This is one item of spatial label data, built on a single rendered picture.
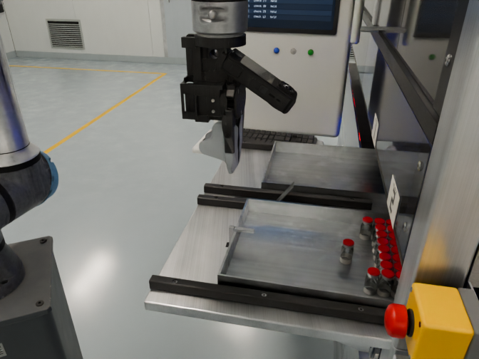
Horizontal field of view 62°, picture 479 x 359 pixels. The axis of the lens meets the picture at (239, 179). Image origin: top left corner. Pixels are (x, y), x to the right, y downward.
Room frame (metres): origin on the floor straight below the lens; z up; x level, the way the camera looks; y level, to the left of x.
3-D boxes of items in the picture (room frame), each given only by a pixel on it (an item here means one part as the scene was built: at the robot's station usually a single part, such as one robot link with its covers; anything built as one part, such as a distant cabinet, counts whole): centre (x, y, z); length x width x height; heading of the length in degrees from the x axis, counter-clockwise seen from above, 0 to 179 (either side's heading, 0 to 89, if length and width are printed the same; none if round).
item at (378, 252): (0.59, -0.26, 0.91); 0.18 x 0.02 x 0.05; 168
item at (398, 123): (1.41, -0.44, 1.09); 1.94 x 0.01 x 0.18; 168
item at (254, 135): (1.35, -0.08, 0.82); 0.40 x 0.14 x 0.02; 74
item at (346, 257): (0.59, -0.20, 0.90); 0.02 x 0.02 x 0.04
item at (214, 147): (0.56, 0.03, 1.13); 0.06 x 0.03 x 0.09; 78
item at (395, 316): (0.35, -0.20, 0.99); 0.04 x 0.04 x 0.04; 78
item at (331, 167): (0.94, -0.25, 0.90); 0.34 x 0.26 x 0.04; 78
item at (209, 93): (0.58, 0.03, 1.23); 0.09 x 0.08 x 0.12; 78
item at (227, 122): (0.55, 0.01, 1.17); 0.05 x 0.02 x 0.09; 168
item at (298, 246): (0.61, -0.16, 0.90); 0.34 x 0.26 x 0.04; 78
